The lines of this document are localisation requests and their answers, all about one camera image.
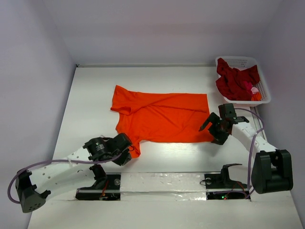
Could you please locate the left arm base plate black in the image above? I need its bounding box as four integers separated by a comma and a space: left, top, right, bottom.
75, 173, 121, 201

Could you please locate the orange t shirt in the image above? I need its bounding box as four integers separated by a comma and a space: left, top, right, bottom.
111, 85, 213, 158

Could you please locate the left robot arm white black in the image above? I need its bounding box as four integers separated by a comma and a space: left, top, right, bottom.
9, 133, 132, 213

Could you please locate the dark red t shirt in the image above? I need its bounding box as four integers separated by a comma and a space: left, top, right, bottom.
216, 58, 260, 101

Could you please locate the white plastic basket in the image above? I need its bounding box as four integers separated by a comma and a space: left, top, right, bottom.
215, 56, 271, 107

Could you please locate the metal rail at table edge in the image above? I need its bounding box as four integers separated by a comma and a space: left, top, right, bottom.
250, 106, 277, 170

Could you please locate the pink cloth in basket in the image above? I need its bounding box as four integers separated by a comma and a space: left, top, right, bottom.
244, 81, 259, 95

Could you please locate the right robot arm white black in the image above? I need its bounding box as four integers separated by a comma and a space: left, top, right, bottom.
199, 104, 294, 194

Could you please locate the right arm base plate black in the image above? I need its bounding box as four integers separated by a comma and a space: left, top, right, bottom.
200, 173, 250, 200

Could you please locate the small orange cloth in basket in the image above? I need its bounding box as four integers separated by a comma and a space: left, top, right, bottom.
251, 92, 262, 101

